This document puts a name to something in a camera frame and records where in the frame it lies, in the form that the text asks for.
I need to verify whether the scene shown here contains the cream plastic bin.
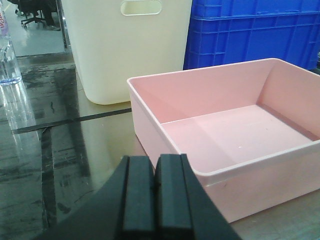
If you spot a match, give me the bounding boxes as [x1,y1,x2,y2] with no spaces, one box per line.
[62,0,192,105]

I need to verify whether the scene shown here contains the black office chair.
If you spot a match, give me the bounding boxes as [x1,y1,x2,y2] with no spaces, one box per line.
[9,0,61,32]

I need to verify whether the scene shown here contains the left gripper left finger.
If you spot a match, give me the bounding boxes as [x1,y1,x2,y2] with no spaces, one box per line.
[36,155,156,240]

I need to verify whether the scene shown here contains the pink plastic bin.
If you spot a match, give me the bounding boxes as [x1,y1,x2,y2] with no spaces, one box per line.
[127,58,320,223]

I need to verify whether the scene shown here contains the clear water bottle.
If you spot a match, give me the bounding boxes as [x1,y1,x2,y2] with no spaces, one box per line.
[0,1,22,86]

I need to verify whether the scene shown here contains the blue plastic crate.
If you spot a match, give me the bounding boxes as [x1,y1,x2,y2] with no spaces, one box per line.
[183,0,320,70]

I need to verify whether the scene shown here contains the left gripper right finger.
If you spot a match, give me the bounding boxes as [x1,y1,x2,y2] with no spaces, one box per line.
[154,154,240,240]

